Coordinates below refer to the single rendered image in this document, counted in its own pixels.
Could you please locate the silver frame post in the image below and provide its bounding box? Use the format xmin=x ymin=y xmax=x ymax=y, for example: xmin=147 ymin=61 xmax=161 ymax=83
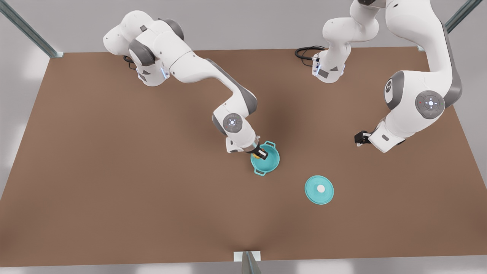
xmin=417 ymin=0 xmax=484 ymax=52
xmin=0 ymin=0 xmax=64 ymax=59
xmin=233 ymin=251 xmax=262 ymax=274

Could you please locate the teal pot with handles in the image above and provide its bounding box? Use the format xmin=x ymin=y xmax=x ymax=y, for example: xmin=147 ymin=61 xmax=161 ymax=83
xmin=250 ymin=141 xmax=280 ymax=177

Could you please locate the teal pot lid white knob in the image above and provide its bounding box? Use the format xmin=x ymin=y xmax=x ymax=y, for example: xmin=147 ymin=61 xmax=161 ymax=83
xmin=304 ymin=175 xmax=334 ymax=205

